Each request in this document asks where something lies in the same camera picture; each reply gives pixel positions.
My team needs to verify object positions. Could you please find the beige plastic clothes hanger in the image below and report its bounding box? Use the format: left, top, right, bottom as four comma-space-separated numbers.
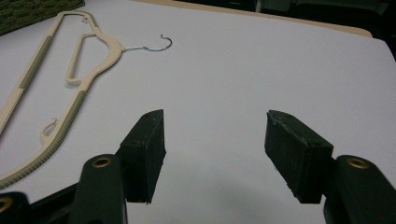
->
0, 10, 173, 190

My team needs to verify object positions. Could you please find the dark green knitted garment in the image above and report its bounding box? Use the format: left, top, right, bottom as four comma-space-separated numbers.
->
0, 0, 86, 36

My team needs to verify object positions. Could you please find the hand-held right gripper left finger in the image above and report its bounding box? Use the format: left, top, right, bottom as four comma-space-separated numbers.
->
67, 108, 167, 224

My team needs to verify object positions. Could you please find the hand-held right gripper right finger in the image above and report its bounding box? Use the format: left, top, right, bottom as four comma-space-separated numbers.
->
264, 109, 396, 224

